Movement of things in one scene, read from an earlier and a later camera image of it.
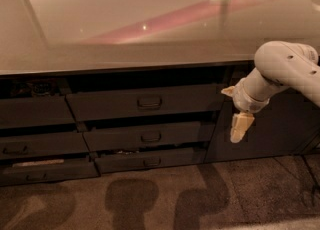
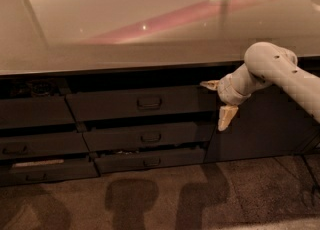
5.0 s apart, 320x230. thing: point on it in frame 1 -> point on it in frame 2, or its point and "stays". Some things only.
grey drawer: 14,146 stays
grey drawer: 147,102 stays
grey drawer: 35,111 stays
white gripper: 244,100 -> 226,91
